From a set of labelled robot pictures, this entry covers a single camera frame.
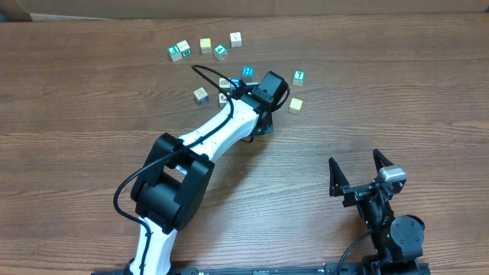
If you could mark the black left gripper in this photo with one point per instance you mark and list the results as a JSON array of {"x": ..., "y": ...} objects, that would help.
[{"x": 269, "y": 124}]

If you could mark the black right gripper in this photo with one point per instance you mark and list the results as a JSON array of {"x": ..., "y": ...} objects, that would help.
[{"x": 357, "y": 193}]

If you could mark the yellow I wooden block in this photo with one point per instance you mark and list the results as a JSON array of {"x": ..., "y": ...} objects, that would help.
[{"x": 295, "y": 106}]

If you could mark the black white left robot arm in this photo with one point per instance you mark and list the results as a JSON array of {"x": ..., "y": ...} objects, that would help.
[{"x": 169, "y": 188}]

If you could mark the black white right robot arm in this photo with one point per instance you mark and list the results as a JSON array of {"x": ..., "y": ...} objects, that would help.
[{"x": 398, "y": 241}]

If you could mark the white block round picture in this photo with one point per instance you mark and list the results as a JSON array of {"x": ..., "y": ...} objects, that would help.
[{"x": 222, "y": 100}]

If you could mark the blue P wooden block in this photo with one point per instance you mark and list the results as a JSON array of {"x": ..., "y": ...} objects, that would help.
[{"x": 235, "y": 82}]

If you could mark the blue H wooden block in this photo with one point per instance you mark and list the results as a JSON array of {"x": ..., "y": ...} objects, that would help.
[{"x": 247, "y": 72}]

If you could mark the wooden block brain picture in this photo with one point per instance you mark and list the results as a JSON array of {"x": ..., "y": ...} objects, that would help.
[{"x": 225, "y": 85}]

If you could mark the green 7 wooden block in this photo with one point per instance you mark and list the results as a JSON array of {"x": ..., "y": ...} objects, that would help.
[{"x": 298, "y": 78}]

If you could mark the green A wooden block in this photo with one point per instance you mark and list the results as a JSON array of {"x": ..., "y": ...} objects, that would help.
[{"x": 220, "y": 52}]

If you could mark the plain white wooden block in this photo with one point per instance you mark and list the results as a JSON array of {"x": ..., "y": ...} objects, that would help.
[{"x": 235, "y": 39}]

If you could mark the yellow top wooden block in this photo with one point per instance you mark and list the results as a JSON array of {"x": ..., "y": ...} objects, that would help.
[{"x": 205, "y": 45}]

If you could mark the wooden block green 2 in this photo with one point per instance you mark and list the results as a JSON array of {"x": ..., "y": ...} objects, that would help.
[{"x": 184, "y": 48}]

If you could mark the green J wooden block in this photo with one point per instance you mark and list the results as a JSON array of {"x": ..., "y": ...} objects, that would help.
[{"x": 175, "y": 53}]

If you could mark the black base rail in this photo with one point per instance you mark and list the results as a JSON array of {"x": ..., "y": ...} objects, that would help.
[{"x": 325, "y": 269}]

